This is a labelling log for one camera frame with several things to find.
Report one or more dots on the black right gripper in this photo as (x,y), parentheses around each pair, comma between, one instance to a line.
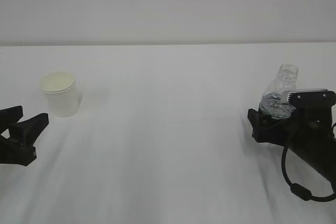
(313,140)

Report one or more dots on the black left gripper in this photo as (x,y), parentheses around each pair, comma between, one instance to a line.
(18,148)

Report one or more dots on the clear water bottle green label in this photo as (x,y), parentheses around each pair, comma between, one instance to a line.
(271,101)

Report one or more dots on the white paper cup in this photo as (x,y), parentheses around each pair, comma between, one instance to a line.
(59,89)

